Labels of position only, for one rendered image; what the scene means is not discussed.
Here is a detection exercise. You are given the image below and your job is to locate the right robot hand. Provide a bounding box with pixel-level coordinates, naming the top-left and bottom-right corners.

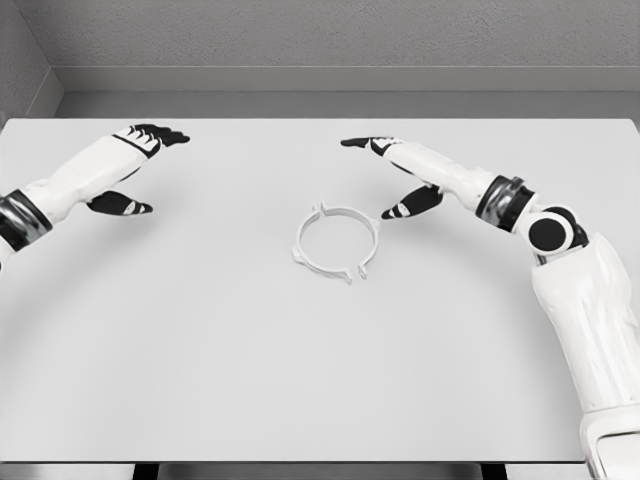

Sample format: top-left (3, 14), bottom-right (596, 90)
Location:
top-left (340, 135), bottom-right (462, 221)

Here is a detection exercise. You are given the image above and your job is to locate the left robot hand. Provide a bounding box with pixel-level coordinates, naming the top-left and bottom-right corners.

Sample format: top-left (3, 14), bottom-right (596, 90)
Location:
top-left (75, 123), bottom-right (192, 218)

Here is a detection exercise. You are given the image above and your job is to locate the white half-ring pipe clamp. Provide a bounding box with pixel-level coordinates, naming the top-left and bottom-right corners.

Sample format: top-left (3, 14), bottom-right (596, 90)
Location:
top-left (290, 199), bottom-right (354, 287)
top-left (322, 203), bottom-right (383, 278)

